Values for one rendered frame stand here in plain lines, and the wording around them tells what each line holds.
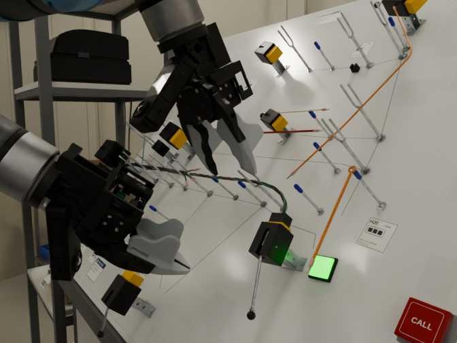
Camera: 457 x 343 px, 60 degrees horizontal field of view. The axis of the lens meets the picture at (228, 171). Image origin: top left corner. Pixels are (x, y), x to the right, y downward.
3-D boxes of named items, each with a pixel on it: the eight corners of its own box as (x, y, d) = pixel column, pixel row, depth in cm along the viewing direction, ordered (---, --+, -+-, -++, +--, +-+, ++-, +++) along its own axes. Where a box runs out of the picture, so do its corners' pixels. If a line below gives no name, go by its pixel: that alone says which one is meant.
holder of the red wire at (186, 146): (187, 139, 124) (162, 116, 118) (204, 150, 113) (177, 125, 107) (177, 151, 123) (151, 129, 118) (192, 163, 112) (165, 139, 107)
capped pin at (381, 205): (377, 210, 63) (346, 172, 58) (377, 203, 64) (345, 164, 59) (387, 207, 62) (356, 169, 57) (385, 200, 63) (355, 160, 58)
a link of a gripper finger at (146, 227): (209, 247, 51) (147, 210, 49) (183, 276, 53) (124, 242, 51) (210, 233, 54) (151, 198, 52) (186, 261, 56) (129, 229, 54)
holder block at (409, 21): (392, 18, 91) (376, -14, 87) (432, 20, 82) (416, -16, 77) (379, 33, 91) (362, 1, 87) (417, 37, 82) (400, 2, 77)
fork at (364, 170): (372, 167, 69) (332, 114, 62) (368, 175, 69) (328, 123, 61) (362, 166, 71) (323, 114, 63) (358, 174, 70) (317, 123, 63)
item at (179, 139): (187, 135, 109) (179, 128, 107) (190, 137, 107) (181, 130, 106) (177, 148, 109) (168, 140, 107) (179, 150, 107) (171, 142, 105)
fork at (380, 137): (387, 134, 71) (351, 79, 64) (383, 142, 71) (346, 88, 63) (378, 134, 73) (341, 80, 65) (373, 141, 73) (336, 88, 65)
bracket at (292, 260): (281, 267, 69) (264, 253, 67) (286, 254, 70) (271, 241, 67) (302, 271, 66) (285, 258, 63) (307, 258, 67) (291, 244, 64)
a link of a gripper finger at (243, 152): (285, 151, 56) (247, 98, 56) (260, 172, 53) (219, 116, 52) (273, 158, 59) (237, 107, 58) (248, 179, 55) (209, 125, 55)
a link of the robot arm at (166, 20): (160, -1, 47) (128, 20, 53) (177, 37, 48) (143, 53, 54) (204, -16, 51) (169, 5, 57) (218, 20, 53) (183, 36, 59)
